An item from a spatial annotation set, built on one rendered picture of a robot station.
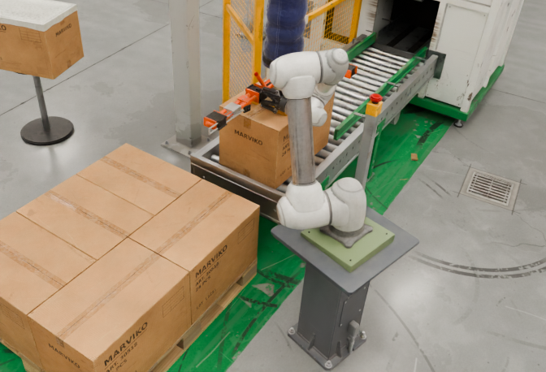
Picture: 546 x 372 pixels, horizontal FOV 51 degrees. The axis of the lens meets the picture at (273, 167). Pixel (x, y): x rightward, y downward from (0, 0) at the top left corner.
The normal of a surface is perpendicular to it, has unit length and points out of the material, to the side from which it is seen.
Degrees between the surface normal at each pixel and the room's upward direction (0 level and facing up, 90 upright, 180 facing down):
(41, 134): 0
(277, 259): 0
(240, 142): 90
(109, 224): 0
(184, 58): 92
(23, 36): 90
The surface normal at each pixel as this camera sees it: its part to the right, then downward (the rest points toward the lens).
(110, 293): 0.06, -0.80
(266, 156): -0.57, 0.47
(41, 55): -0.27, 0.56
